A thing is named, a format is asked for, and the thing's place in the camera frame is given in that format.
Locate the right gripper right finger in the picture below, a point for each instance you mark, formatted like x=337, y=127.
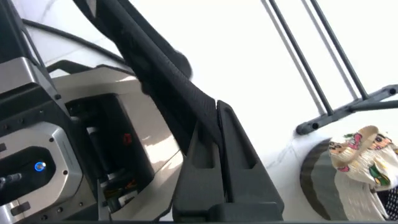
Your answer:
x=248, y=180

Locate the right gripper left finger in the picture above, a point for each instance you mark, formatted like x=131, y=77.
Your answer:
x=196, y=186

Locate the black garment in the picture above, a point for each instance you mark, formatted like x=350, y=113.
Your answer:
x=155, y=68

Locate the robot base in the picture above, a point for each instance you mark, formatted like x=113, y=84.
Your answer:
x=62, y=140

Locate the black clothes rack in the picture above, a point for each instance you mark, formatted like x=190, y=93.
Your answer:
x=342, y=110

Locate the white laundry basket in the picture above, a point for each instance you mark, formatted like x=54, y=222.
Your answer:
x=391, y=202

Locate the cream printed garment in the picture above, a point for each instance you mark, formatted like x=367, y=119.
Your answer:
x=357, y=155

